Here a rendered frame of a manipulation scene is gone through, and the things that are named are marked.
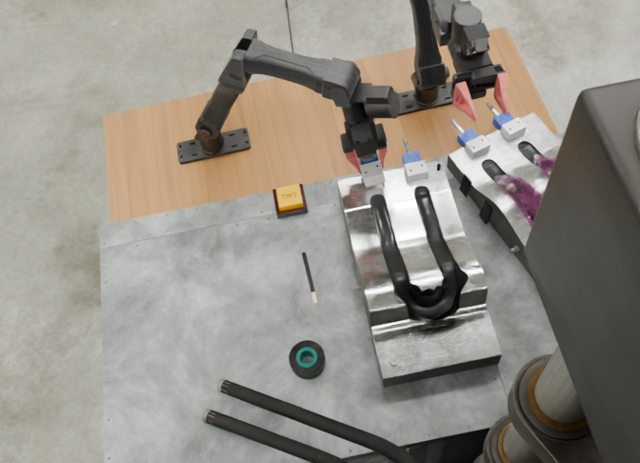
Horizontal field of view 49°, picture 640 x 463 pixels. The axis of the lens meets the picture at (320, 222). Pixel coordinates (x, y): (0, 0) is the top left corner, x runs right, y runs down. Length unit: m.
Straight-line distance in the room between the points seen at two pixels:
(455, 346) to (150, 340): 0.70
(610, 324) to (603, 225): 0.06
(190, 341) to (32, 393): 1.12
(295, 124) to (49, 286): 1.31
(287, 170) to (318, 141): 0.12
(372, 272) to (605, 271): 1.15
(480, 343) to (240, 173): 0.77
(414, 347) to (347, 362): 0.16
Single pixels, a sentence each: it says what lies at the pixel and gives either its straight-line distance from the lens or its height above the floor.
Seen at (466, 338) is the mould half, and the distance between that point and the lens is 1.57.
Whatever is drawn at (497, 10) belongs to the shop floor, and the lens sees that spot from 3.42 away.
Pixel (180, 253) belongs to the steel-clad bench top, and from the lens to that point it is 1.79.
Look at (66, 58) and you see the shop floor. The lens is 3.55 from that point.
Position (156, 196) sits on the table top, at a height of 0.80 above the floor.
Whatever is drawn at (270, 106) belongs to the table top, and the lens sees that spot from 2.01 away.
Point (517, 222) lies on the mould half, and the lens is 1.68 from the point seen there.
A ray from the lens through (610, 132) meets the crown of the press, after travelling 0.42.
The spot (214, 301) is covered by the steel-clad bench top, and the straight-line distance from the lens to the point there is 1.71.
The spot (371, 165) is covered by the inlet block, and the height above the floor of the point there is 0.96.
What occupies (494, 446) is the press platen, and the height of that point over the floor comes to 1.29.
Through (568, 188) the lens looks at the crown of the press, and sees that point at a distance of 0.47.
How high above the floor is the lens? 2.32
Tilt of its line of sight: 59 degrees down
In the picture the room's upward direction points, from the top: 10 degrees counter-clockwise
